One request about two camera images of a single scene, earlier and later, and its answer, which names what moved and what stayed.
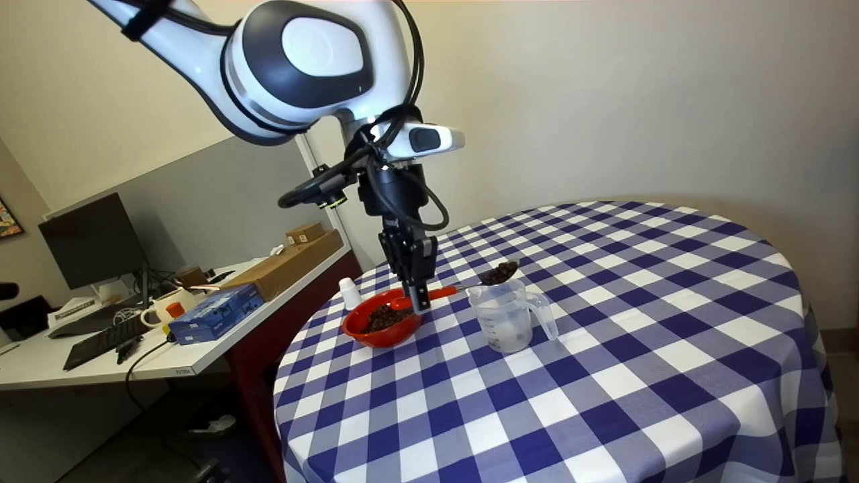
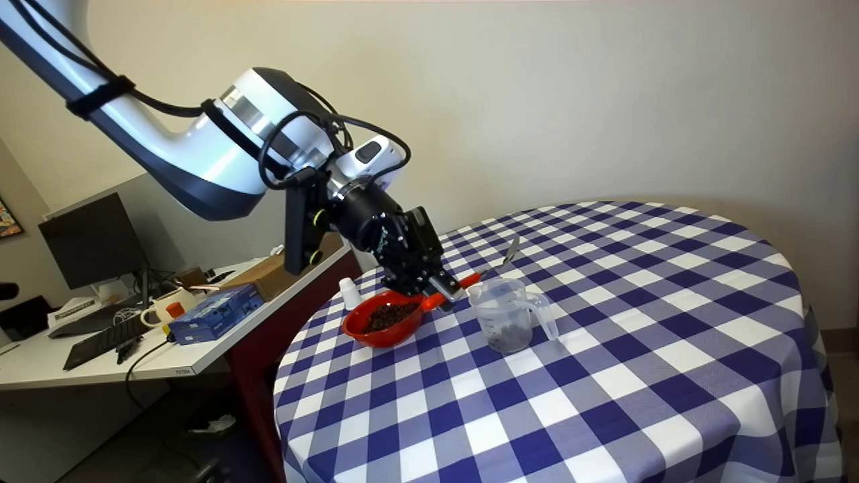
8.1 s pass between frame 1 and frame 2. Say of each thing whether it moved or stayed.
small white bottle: stayed
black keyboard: stayed
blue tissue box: stayed
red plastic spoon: moved
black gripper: moved
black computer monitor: stayed
